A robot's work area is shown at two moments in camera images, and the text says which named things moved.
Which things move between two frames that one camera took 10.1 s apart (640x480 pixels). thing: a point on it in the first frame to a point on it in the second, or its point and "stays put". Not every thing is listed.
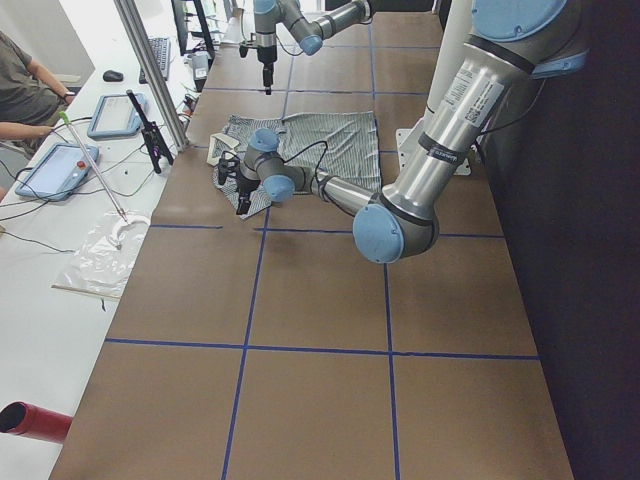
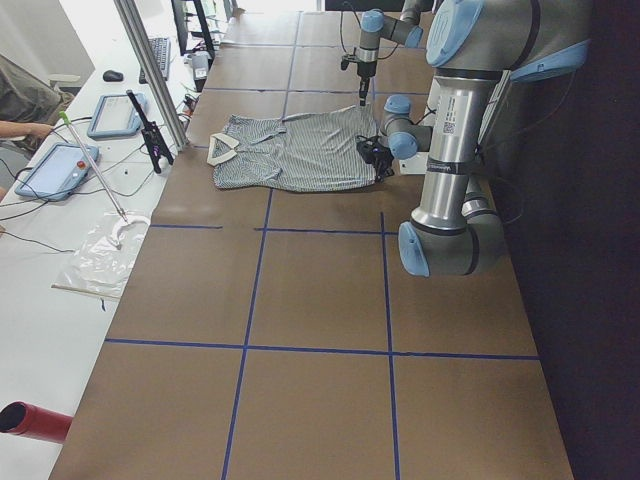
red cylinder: x=23 y=419 stays put
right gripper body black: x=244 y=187 to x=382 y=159
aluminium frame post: x=159 y=82 stays put
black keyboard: x=161 y=49 stays put
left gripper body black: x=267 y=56 to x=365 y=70
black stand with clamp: x=153 y=140 stays put
